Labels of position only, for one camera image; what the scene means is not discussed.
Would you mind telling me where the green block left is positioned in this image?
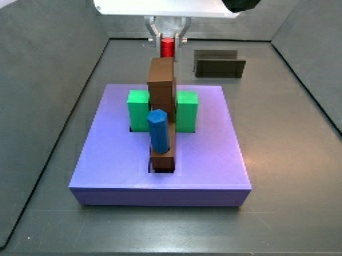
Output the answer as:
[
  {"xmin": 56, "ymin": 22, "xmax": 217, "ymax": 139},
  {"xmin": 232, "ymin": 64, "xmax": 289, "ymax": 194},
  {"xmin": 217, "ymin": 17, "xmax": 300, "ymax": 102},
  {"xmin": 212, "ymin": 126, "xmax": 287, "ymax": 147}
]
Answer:
[{"xmin": 126, "ymin": 90, "xmax": 149, "ymax": 132}]

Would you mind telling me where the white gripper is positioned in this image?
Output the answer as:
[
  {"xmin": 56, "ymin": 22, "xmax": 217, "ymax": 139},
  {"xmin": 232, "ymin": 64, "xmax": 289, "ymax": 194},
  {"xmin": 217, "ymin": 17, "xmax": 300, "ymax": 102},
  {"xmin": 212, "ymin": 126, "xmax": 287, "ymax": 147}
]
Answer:
[{"xmin": 92, "ymin": 0, "xmax": 237, "ymax": 58}]

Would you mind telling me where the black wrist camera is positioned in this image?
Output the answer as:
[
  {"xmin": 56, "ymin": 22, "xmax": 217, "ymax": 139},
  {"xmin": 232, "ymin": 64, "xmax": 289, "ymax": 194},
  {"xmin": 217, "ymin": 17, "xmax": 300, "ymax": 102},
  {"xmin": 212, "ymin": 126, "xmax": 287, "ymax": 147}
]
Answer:
[{"xmin": 221, "ymin": 0, "xmax": 260, "ymax": 13}]

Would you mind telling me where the blue hexagonal peg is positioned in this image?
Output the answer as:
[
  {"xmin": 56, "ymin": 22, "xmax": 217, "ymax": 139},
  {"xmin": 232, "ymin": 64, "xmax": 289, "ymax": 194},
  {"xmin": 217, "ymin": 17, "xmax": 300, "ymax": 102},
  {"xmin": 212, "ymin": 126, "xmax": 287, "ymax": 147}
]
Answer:
[{"xmin": 146, "ymin": 109, "xmax": 169, "ymax": 154}]

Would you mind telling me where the green block right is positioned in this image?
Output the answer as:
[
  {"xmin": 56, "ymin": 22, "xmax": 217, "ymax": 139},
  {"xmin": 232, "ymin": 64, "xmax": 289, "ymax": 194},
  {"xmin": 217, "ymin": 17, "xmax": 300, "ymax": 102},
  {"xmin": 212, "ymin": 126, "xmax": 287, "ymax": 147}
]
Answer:
[{"xmin": 176, "ymin": 91, "xmax": 199, "ymax": 133}]

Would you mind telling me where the black angle bracket holder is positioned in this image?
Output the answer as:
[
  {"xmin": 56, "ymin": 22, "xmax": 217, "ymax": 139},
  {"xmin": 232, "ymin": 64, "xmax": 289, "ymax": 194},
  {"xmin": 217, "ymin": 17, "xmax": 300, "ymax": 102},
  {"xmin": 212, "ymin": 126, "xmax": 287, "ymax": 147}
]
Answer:
[{"xmin": 193, "ymin": 50, "xmax": 245, "ymax": 78}]

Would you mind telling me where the purple base board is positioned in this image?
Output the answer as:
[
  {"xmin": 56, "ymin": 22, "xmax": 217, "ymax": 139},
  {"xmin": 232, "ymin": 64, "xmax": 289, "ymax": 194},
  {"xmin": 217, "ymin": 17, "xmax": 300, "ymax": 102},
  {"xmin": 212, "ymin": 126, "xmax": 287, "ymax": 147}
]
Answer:
[{"xmin": 69, "ymin": 84, "xmax": 251, "ymax": 206}]

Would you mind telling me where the green block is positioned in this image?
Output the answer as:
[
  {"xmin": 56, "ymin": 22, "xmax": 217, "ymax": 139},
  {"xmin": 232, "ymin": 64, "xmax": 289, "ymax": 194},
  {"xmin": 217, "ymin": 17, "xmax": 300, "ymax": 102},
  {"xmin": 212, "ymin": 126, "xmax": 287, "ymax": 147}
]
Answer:
[
  {"xmin": 176, "ymin": 91, "xmax": 199, "ymax": 133},
  {"xmin": 126, "ymin": 90, "xmax": 149, "ymax": 132}
]

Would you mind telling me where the brown L-shaped block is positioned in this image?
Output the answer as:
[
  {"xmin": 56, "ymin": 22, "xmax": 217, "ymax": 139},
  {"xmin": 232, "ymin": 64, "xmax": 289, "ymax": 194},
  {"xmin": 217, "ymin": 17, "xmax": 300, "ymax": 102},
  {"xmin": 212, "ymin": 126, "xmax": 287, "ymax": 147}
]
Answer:
[{"xmin": 146, "ymin": 57, "xmax": 176, "ymax": 173}]

